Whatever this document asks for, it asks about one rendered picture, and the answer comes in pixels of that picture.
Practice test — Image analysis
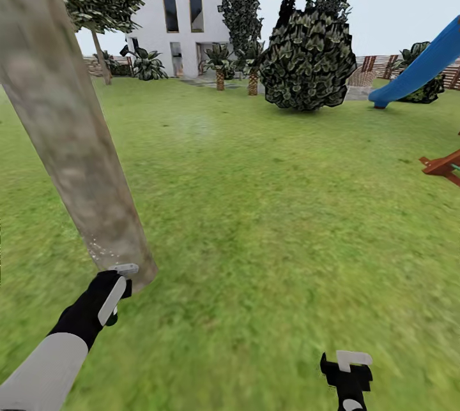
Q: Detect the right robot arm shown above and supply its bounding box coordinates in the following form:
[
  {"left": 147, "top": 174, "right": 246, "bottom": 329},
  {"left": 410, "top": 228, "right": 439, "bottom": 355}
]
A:
[{"left": 320, "top": 350, "right": 373, "bottom": 411}]

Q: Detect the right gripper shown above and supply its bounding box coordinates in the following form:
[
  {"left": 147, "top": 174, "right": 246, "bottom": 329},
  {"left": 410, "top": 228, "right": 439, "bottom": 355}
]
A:
[{"left": 320, "top": 352, "right": 373, "bottom": 396}]

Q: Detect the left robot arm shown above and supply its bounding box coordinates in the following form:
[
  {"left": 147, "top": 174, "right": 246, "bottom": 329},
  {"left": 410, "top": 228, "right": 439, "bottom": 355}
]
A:
[{"left": 0, "top": 264, "right": 139, "bottom": 411}]

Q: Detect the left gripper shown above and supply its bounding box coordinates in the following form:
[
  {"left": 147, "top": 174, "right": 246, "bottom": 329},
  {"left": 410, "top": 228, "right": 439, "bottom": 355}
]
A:
[{"left": 122, "top": 280, "right": 132, "bottom": 298}]

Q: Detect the pesticide atomizer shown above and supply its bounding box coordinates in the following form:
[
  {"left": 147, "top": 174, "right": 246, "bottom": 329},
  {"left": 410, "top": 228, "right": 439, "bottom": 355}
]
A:
[{"left": 106, "top": 308, "right": 118, "bottom": 326}]

